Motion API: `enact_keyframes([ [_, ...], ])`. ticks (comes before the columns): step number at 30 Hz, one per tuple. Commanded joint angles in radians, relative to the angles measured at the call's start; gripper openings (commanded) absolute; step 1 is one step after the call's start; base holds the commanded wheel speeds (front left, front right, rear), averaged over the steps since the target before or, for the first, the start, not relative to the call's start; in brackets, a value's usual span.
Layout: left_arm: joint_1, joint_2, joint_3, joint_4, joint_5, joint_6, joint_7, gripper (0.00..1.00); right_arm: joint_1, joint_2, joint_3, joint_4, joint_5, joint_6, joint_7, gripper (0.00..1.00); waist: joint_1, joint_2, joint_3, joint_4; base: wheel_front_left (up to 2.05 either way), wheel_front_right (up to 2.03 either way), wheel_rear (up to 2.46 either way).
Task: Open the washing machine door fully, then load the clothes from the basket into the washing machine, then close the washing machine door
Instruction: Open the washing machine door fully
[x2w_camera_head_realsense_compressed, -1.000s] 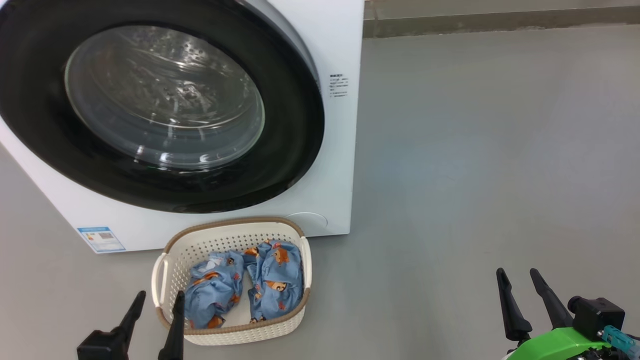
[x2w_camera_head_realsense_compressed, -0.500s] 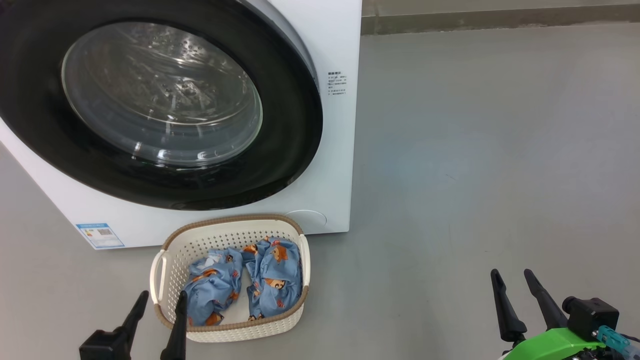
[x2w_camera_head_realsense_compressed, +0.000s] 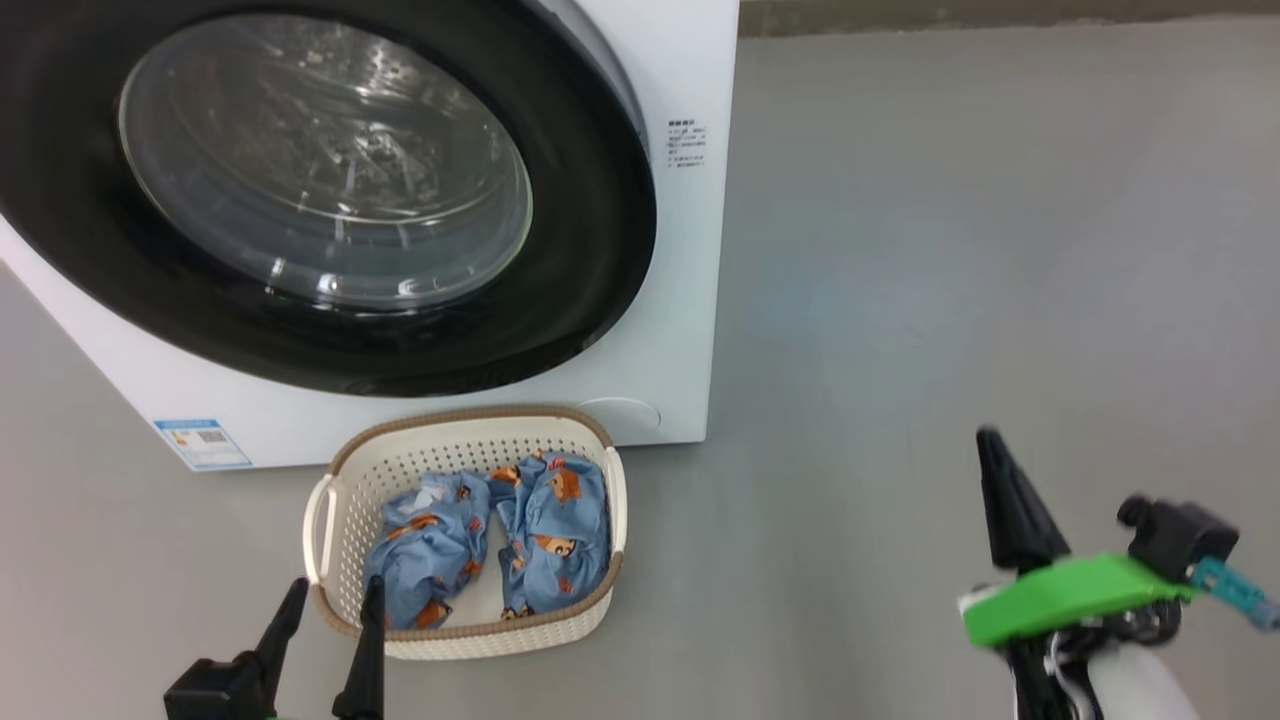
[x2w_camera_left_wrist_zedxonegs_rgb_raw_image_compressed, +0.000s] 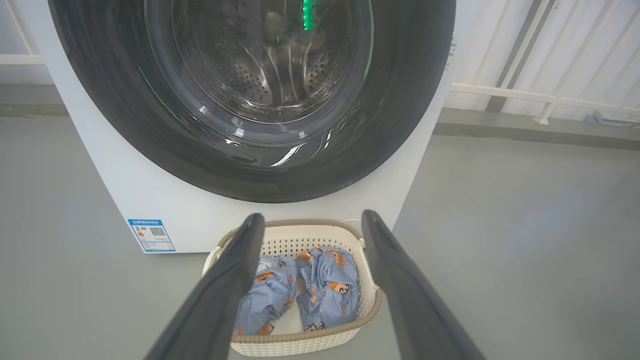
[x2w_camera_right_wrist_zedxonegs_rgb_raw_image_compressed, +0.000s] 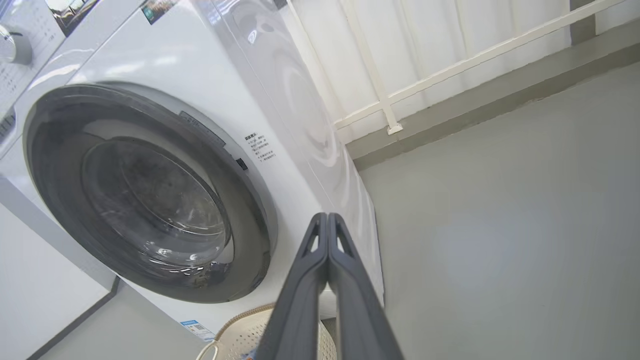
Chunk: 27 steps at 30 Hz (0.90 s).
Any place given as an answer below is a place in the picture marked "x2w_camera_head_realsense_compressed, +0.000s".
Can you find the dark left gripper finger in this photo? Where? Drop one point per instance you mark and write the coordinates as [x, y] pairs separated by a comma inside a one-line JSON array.
[[280, 635], [368, 660]]

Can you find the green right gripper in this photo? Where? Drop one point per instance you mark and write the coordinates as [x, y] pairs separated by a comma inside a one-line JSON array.
[[1070, 595]]

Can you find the black round glass washer door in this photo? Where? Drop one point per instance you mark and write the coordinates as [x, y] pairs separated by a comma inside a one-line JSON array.
[[590, 250]]

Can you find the cream perforated basket brown rim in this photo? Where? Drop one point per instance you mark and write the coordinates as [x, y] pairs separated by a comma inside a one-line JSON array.
[[450, 450]]

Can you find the white front-load washing machine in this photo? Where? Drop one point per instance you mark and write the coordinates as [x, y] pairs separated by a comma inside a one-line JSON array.
[[680, 300]]

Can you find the blue energy label sticker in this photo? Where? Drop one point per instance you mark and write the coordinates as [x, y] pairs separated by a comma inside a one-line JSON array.
[[205, 445]]

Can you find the round white filter cover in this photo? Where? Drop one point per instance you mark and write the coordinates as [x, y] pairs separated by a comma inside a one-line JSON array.
[[620, 418]]

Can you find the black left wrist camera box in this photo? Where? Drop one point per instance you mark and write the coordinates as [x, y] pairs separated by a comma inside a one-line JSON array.
[[205, 692]]

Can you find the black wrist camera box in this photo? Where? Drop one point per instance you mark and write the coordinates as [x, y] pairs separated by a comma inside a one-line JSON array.
[[205, 692], [1180, 535]]

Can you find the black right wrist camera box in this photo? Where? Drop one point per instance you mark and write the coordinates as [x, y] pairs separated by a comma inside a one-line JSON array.
[[1180, 535]]

